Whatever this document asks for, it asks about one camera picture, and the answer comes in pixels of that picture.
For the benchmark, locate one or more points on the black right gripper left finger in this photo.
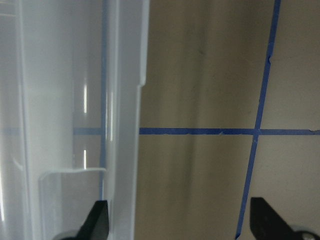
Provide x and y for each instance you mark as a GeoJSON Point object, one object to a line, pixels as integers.
{"type": "Point", "coordinates": [96, 226]}

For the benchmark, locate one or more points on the clear plastic box lid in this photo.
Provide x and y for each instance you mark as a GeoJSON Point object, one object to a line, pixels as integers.
{"type": "Point", "coordinates": [71, 75]}

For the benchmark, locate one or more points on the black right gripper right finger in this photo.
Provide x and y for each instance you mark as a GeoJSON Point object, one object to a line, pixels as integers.
{"type": "Point", "coordinates": [267, 224]}

